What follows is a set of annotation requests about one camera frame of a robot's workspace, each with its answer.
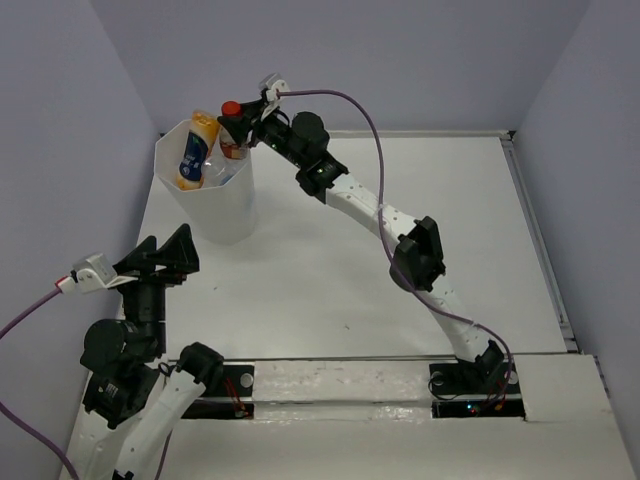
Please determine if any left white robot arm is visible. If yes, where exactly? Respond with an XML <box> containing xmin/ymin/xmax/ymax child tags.
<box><xmin>67</xmin><ymin>224</ymin><xmax>224</xmax><ymax>479</ymax></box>

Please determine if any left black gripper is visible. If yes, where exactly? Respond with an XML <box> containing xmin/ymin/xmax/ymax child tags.
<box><xmin>110</xmin><ymin>220</ymin><xmax>202</xmax><ymax>352</ymax></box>

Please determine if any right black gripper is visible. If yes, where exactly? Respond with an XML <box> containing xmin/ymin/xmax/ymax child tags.
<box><xmin>217</xmin><ymin>98</ymin><xmax>305</xmax><ymax>170</ymax></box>

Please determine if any orange juice bottle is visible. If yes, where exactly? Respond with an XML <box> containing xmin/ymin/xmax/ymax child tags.
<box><xmin>176</xmin><ymin>110</ymin><xmax>220</xmax><ymax>191</ymax></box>

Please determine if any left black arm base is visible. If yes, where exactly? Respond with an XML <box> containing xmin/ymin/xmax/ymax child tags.
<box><xmin>182</xmin><ymin>362</ymin><xmax>255</xmax><ymax>420</ymax></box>

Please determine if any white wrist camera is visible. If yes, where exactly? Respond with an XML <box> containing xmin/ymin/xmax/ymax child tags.
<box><xmin>259</xmin><ymin>73</ymin><xmax>290</xmax><ymax>121</ymax></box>
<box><xmin>55</xmin><ymin>253</ymin><xmax>136</xmax><ymax>294</ymax></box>

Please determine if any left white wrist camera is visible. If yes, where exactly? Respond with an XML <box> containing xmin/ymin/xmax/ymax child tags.
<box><xmin>55</xmin><ymin>253</ymin><xmax>136</xmax><ymax>294</ymax></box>

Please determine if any red cap crushed bottle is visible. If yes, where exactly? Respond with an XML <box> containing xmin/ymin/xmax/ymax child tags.
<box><xmin>217</xmin><ymin>100</ymin><xmax>251</xmax><ymax>161</ymax></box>

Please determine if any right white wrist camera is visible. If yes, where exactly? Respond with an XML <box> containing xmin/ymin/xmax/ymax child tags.
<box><xmin>259</xmin><ymin>73</ymin><xmax>290</xmax><ymax>121</ymax></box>

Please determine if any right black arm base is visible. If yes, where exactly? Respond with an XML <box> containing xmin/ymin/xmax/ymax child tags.
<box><xmin>427</xmin><ymin>363</ymin><xmax>526</xmax><ymax>419</ymax></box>

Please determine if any clear bottle blue label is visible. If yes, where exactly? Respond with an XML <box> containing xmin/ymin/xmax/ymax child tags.
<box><xmin>203</xmin><ymin>154</ymin><xmax>249</xmax><ymax>187</ymax></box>

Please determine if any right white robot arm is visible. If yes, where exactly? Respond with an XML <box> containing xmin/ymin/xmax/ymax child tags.
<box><xmin>218</xmin><ymin>100</ymin><xmax>514</xmax><ymax>392</ymax></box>

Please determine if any white octagonal plastic bin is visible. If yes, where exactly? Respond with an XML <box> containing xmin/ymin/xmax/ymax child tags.
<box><xmin>154</xmin><ymin>120</ymin><xmax>257</xmax><ymax>245</ymax></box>

